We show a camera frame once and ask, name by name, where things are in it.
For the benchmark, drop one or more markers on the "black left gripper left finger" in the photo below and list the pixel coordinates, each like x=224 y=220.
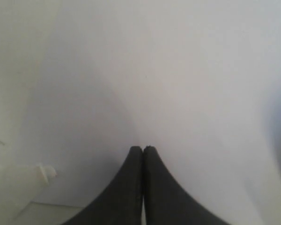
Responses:
x=121 y=202

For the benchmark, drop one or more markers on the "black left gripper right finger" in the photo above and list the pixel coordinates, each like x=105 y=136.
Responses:
x=166 y=202

